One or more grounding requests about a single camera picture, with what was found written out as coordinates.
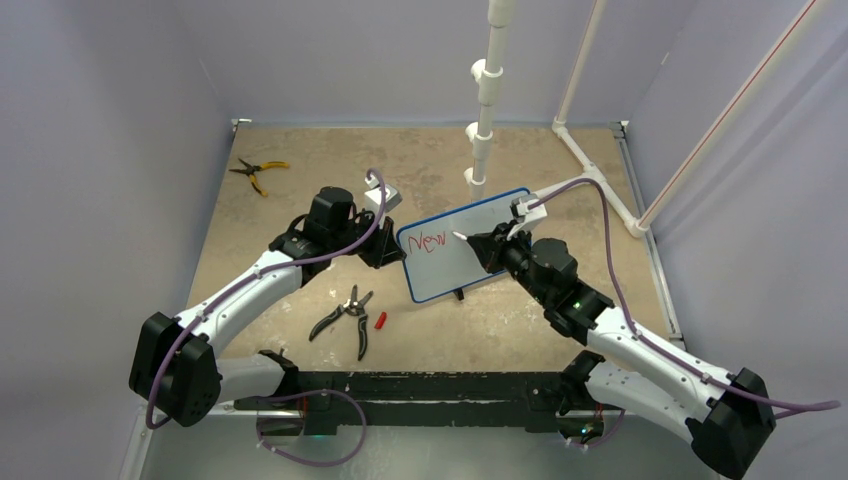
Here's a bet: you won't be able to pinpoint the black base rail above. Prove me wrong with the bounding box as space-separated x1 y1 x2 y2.
234 371 617 443

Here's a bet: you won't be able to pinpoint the wrist white camera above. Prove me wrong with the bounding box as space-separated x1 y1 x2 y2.
507 194 547 240
364 174 403 214

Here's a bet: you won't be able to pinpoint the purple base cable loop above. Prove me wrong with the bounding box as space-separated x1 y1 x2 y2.
255 389 368 468

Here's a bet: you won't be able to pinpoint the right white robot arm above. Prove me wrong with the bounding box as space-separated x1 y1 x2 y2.
456 223 776 479

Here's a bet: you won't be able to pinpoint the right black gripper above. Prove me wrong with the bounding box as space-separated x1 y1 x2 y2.
470 219 552 306

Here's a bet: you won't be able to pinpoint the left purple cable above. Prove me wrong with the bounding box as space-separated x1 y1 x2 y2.
145 168 390 431

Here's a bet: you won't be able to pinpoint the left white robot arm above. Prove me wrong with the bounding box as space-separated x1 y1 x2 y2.
128 185 405 427

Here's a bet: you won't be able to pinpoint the black handled wire stripper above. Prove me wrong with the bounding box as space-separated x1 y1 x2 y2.
308 285 374 361

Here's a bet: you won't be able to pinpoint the red marker cap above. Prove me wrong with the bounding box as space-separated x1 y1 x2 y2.
374 312 388 330

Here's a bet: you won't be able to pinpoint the white PVC pipe frame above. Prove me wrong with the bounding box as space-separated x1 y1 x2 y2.
464 1 828 238

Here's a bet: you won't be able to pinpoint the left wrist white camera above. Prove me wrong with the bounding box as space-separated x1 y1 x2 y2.
364 174 403 214

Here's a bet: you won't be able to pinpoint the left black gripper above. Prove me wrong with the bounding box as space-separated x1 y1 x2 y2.
329 208 405 269

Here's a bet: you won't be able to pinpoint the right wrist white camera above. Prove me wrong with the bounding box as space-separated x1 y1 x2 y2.
507 194 547 240

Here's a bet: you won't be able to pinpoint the yellow handled pliers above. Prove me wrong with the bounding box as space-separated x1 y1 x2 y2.
229 158 290 198

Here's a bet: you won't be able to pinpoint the blue framed whiteboard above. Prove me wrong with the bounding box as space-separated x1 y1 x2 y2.
396 187 530 303

